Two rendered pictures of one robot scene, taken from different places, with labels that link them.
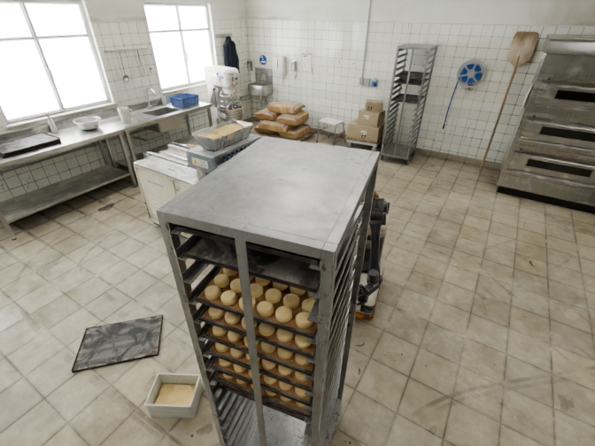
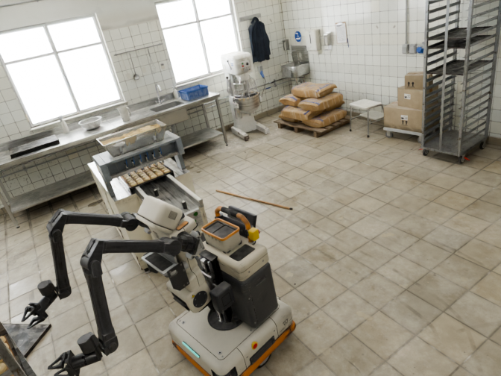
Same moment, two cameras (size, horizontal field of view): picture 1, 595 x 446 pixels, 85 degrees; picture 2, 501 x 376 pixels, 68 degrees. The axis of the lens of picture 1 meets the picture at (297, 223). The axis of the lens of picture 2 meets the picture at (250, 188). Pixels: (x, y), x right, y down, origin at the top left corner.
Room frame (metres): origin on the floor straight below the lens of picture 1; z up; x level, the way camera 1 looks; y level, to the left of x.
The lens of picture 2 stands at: (0.74, -1.71, 2.16)
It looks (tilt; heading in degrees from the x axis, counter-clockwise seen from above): 27 degrees down; 31
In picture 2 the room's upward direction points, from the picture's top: 11 degrees counter-clockwise
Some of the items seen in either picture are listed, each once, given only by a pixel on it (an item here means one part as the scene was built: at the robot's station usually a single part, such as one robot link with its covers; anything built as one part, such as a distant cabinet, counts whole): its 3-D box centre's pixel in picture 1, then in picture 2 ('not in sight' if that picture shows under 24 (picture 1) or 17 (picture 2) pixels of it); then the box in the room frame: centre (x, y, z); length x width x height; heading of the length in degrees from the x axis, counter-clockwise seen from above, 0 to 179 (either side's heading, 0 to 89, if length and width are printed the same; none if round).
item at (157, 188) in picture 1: (203, 198); (146, 202); (3.29, 1.10, 0.42); 1.28 x 0.72 x 0.84; 58
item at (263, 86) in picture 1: (262, 83); (296, 63); (7.53, 0.78, 0.93); 0.99 x 0.38 x 1.09; 58
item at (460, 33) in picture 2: (413, 74); (461, 33); (5.62, -1.83, 1.41); 0.60 x 0.40 x 0.01; 151
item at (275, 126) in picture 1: (276, 124); (301, 110); (6.56, 0.43, 0.32); 0.72 x 0.42 x 0.17; 63
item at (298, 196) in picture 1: (289, 349); not in sight; (0.93, 0.03, 0.93); 0.64 x 0.51 x 1.78; 159
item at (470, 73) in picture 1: (464, 96); not in sight; (5.51, -2.70, 1.10); 0.41 x 0.17 x 1.10; 58
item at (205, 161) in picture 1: (227, 159); (142, 163); (3.03, 0.70, 1.01); 0.72 x 0.33 x 0.34; 148
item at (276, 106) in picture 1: (285, 107); (312, 89); (6.74, 0.27, 0.62); 0.72 x 0.42 x 0.17; 65
